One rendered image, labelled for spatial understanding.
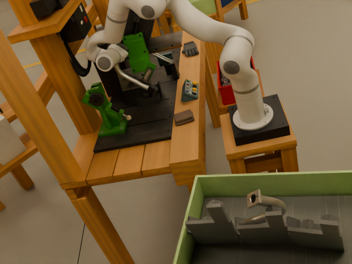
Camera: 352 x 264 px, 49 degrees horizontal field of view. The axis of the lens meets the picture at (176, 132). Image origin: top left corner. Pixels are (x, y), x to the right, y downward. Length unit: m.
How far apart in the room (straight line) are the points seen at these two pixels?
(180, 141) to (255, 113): 0.38
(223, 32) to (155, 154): 0.65
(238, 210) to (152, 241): 1.23
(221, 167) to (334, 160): 0.80
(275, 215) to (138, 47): 1.34
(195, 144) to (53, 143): 0.64
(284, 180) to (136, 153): 0.76
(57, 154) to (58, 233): 1.34
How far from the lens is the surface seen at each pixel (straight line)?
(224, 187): 1.58
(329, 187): 1.54
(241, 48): 1.59
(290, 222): 1.36
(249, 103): 1.75
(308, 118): 3.31
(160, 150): 1.88
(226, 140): 1.87
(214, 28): 1.62
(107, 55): 1.87
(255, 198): 1.16
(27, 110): 1.74
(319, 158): 2.95
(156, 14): 1.56
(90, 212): 2.09
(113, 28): 1.76
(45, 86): 2.04
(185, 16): 1.60
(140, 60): 2.19
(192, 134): 1.88
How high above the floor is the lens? 2.02
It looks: 35 degrees down
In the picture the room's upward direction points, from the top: 19 degrees counter-clockwise
